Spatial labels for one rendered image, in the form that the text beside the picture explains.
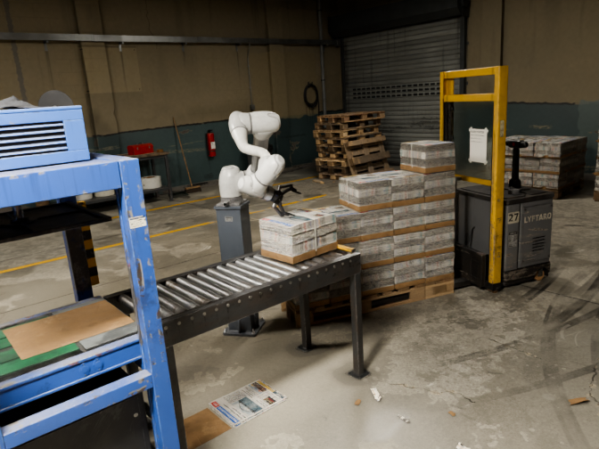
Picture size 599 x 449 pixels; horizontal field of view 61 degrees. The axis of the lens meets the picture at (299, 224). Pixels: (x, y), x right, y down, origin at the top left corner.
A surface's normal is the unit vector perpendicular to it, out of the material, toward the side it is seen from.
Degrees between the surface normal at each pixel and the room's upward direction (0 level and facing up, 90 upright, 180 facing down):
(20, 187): 90
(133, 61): 90
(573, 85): 90
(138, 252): 90
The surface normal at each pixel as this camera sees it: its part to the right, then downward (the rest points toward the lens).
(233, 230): -0.23, 0.26
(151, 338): 0.65, 0.15
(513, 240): 0.35, 0.21
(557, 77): -0.76, 0.21
